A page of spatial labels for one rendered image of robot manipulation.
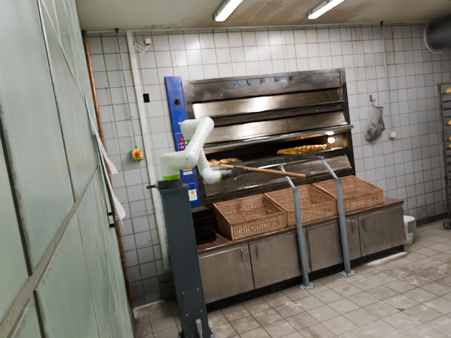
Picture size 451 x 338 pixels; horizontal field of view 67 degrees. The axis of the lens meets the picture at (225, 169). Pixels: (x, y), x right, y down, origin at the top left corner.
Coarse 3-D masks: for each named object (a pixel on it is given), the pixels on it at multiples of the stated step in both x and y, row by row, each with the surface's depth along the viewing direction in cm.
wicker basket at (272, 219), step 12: (216, 204) 348; (228, 204) 351; (240, 204) 355; (252, 204) 359; (264, 204) 360; (216, 216) 343; (240, 216) 352; (252, 216) 356; (264, 216) 315; (276, 216) 319; (228, 228) 312; (240, 228) 308; (252, 228) 312; (264, 228) 316; (276, 228) 320
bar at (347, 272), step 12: (324, 156) 347; (264, 168) 327; (288, 180) 322; (336, 180) 330; (336, 192) 333; (300, 216) 316; (300, 228) 316; (300, 240) 317; (300, 252) 321; (348, 252) 336; (348, 264) 337; (348, 276) 331
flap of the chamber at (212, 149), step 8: (344, 128) 382; (352, 128) 387; (288, 136) 359; (296, 136) 362; (304, 136) 372; (312, 136) 384; (232, 144) 339; (240, 144) 342; (248, 144) 348; (256, 144) 358; (264, 144) 370; (208, 152) 345
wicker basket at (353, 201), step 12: (324, 180) 390; (348, 180) 399; (360, 180) 388; (324, 192) 366; (348, 192) 396; (360, 192) 392; (372, 192) 355; (336, 204) 350; (348, 204) 346; (360, 204) 351; (372, 204) 356
